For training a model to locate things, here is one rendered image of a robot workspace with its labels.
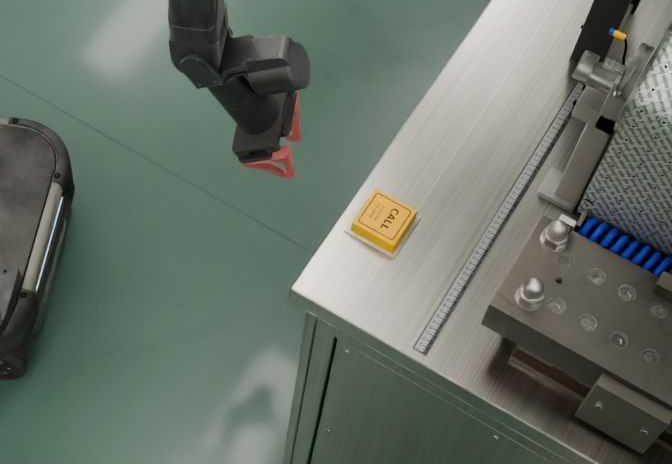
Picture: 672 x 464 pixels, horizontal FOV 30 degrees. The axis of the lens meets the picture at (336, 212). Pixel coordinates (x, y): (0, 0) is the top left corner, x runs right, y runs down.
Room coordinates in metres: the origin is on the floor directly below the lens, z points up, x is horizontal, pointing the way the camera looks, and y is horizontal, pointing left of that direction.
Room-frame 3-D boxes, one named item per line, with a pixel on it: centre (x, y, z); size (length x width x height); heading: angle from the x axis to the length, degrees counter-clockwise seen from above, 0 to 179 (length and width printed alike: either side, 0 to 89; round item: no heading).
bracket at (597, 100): (1.01, -0.32, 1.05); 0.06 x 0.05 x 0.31; 68
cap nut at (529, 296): (0.76, -0.26, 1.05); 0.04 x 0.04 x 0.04
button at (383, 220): (0.91, -0.07, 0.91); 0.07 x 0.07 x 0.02; 68
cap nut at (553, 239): (0.85, -0.29, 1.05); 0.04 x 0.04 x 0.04
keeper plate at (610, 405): (0.65, -0.41, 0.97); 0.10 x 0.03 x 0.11; 68
